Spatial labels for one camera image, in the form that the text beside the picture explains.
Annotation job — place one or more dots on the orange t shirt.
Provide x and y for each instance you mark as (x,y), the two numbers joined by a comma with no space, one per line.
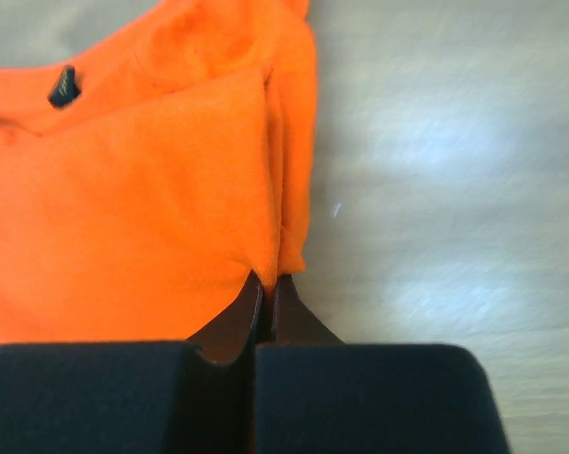
(144,180)

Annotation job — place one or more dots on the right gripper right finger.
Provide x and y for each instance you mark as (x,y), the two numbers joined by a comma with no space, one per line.
(314,393)

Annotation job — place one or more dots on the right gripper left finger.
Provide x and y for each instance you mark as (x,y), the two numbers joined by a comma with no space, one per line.
(185,396)

